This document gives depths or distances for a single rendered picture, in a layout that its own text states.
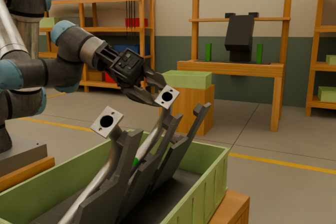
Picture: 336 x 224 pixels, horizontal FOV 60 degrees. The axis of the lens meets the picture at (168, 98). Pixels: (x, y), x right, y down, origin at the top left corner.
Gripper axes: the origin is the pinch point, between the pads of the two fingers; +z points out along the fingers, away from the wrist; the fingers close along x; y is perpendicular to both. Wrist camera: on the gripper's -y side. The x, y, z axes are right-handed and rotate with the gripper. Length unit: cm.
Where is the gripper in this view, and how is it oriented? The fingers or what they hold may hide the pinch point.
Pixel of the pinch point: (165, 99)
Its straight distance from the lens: 73.2
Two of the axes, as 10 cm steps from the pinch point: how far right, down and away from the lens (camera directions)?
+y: 0.0, -4.3, -9.0
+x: 5.6, -7.5, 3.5
